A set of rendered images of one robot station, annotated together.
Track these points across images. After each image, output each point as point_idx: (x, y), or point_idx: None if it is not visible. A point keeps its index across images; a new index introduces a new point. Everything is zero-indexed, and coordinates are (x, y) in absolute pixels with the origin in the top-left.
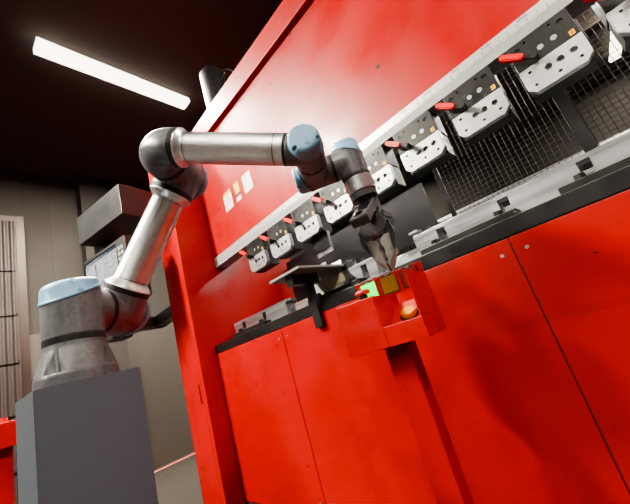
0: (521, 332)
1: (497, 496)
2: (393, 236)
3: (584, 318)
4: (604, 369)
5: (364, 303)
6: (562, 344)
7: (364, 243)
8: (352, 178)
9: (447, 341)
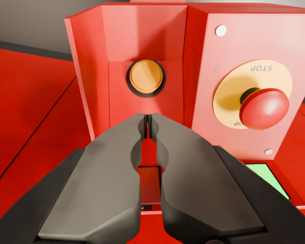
0: (61, 140)
1: None
2: (32, 193)
3: None
4: (26, 107)
5: (235, 11)
6: (36, 124)
7: (280, 224)
8: None
9: (146, 157)
